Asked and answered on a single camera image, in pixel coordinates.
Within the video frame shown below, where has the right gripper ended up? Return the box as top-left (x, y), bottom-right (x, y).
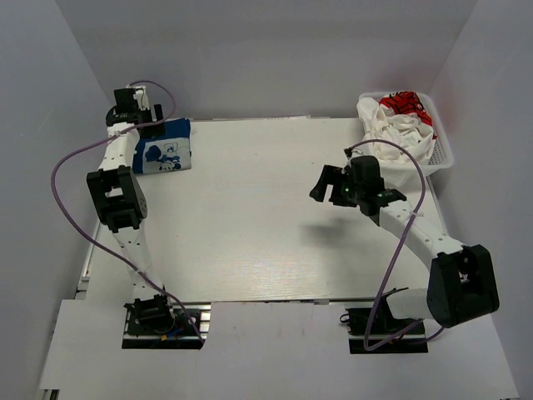
top-left (311, 164), bottom-right (365, 208)

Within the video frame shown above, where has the blue t shirt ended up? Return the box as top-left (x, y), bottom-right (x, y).
top-left (132, 118), bottom-right (192, 175)

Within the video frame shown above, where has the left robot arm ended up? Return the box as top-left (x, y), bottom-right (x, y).
top-left (87, 85), bottom-right (176, 333)

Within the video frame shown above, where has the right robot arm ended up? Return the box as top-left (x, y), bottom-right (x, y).
top-left (141, 118), bottom-right (499, 333)

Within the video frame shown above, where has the red printed white t shirt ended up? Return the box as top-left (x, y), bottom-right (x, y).
top-left (378, 91), bottom-right (437, 140)

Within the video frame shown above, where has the white plastic basket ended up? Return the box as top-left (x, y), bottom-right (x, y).
top-left (356, 92), bottom-right (454, 177)

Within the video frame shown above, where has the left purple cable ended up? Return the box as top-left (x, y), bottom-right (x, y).
top-left (50, 80), bottom-right (205, 347)

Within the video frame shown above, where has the purple cable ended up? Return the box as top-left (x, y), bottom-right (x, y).
top-left (50, 80), bottom-right (205, 347)
top-left (341, 139), bottom-right (445, 353)

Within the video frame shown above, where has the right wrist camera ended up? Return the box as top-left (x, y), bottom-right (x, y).
top-left (343, 147), bottom-right (365, 160)

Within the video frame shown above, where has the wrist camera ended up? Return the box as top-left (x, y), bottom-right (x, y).
top-left (127, 84), bottom-right (150, 111)
top-left (343, 147), bottom-right (365, 160)

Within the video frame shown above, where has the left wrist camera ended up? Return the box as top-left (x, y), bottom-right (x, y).
top-left (127, 84), bottom-right (150, 111)

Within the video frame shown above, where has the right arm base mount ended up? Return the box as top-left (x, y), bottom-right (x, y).
top-left (339, 307), bottom-right (428, 355)

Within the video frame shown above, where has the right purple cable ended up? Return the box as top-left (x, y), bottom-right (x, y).
top-left (341, 139), bottom-right (445, 353)

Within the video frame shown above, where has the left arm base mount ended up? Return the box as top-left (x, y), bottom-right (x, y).
top-left (122, 295), bottom-right (210, 350)

